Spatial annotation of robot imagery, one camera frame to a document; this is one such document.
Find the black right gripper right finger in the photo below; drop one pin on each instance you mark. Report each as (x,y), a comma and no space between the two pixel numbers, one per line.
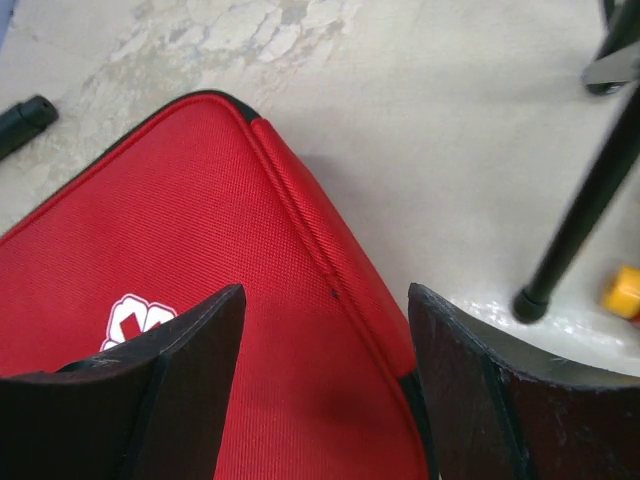
(500,408)

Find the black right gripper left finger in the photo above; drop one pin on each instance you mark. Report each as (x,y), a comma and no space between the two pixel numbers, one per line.
(153,407)

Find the red black medicine kit case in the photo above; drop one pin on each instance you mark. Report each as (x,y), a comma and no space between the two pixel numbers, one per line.
(204,194)

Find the colourful toy block car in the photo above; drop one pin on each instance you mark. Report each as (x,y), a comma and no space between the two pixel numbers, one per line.
(621,295)

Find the black music stand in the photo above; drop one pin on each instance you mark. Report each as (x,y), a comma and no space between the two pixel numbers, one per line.
(615,65)

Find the black flashlight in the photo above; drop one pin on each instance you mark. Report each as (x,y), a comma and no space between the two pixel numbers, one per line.
(24,121)

